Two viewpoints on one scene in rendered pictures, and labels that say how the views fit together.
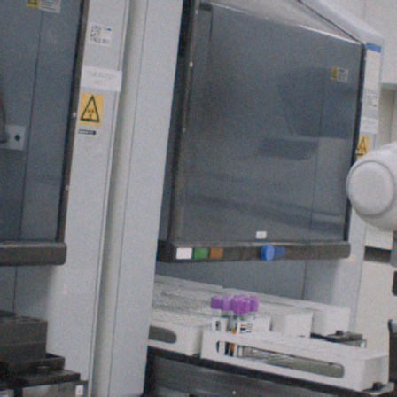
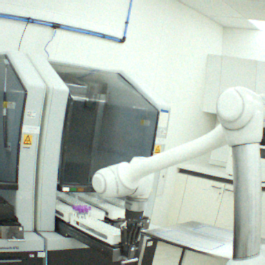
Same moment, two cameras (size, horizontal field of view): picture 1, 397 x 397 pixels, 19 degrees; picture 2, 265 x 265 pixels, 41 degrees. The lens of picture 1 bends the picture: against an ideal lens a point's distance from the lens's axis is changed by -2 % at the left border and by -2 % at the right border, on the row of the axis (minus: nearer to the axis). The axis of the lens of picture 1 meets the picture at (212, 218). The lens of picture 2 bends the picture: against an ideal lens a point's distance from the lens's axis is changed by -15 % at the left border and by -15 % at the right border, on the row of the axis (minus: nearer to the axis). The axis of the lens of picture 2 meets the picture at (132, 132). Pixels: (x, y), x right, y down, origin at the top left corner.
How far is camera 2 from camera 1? 0.59 m
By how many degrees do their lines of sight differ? 9
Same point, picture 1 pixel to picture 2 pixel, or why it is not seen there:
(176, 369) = (63, 226)
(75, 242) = (23, 183)
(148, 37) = (51, 114)
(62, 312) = (20, 203)
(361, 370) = (112, 238)
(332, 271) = not seen: hidden behind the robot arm
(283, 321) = (111, 212)
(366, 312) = (194, 194)
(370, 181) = (97, 181)
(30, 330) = (8, 208)
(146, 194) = (51, 168)
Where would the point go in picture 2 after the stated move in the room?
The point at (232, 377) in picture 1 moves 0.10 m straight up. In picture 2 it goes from (76, 232) to (78, 213)
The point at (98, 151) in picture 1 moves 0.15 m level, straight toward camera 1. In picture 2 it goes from (31, 154) to (21, 156)
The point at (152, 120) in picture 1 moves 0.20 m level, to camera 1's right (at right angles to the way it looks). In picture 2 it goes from (52, 143) to (94, 151)
